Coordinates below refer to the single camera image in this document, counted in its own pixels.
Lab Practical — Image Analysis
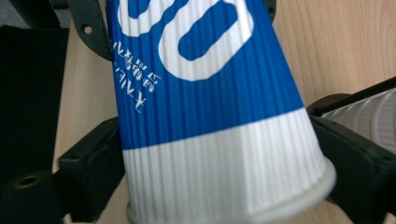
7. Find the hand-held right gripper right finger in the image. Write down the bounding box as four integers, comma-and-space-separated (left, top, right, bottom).
309, 115, 396, 224

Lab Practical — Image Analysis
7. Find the black wire cup holder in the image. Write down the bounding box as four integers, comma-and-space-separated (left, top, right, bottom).
306, 76, 396, 118

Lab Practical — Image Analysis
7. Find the single blue white paper cup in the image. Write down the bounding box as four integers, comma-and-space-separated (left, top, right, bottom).
106, 0, 338, 224

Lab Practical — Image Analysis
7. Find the stack of ribbed paper cups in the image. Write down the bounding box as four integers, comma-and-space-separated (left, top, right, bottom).
321, 88, 396, 155

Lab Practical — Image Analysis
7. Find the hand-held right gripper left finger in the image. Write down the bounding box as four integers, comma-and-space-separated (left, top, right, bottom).
59, 117, 127, 222

